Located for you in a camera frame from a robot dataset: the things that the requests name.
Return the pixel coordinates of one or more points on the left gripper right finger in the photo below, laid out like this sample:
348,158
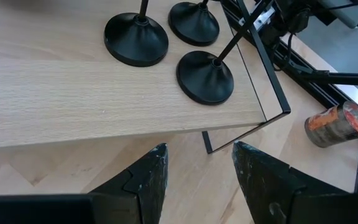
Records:
259,180

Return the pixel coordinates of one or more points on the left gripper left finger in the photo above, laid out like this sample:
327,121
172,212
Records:
151,183

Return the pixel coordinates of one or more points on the orange topped candle jar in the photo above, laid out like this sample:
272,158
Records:
334,126

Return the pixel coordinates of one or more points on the black metal candlestick holder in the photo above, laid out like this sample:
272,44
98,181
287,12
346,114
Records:
136,40
194,25
205,79

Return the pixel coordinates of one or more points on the dark grey desk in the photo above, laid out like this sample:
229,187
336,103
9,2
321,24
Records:
343,14

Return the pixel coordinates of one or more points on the black aluminium table frame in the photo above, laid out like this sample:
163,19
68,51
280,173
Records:
337,78

